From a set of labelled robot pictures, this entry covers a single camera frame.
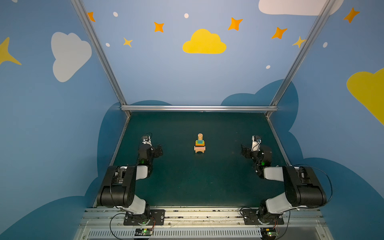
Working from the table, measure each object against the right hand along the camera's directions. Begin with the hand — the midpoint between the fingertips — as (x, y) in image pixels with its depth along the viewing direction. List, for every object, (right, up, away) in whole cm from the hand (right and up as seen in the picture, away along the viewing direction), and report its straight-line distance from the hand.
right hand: (251, 143), depth 94 cm
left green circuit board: (-61, -40, -24) cm, 77 cm away
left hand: (-62, -1, 0) cm, 62 cm away
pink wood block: (-33, -3, 0) cm, 33 cm away
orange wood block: (-33, -1, -2) cm, 33 cm away
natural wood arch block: (-31, -6, +4) cm, 31 cm away
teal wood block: (-33, +1, -3) cm, 33 cm away
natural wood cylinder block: (-33, +5, -6) cm, 34 cm away
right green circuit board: (+1, -41, -24) cm, 48 cm away
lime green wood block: (-35, +1, -2) cm, 35 cm away
